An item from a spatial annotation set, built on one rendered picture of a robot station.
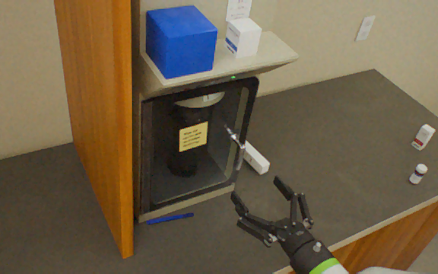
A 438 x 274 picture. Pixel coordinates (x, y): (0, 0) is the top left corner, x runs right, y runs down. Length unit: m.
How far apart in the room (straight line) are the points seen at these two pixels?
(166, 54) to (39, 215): 0.72
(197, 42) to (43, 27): 0.61
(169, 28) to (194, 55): 0.07
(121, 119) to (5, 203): 0.62
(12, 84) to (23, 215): 0.38
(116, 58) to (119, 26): 0.06
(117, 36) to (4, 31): 0.59
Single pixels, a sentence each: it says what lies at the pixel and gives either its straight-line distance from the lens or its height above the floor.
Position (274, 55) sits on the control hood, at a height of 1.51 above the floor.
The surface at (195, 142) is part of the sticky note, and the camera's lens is 1.09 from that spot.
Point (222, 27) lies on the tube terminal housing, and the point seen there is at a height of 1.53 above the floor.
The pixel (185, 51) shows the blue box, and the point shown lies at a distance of 0.77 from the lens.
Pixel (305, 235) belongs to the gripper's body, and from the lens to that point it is 1.01.
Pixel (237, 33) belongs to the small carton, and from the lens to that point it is 0.86.
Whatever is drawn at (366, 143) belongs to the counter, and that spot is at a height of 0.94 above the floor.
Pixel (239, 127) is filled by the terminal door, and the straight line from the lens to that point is 1.14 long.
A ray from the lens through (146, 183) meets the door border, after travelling 1.12.
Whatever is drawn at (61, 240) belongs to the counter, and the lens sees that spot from 1.25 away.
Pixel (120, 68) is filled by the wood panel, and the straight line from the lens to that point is 0.76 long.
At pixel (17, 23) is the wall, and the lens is 1.27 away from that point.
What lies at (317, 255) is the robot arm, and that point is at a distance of 0.98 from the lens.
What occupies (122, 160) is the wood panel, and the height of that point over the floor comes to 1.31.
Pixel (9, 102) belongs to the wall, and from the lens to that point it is 1.40.
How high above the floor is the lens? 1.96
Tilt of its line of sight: 42 degrees down
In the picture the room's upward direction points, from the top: 10 degrees clockwise
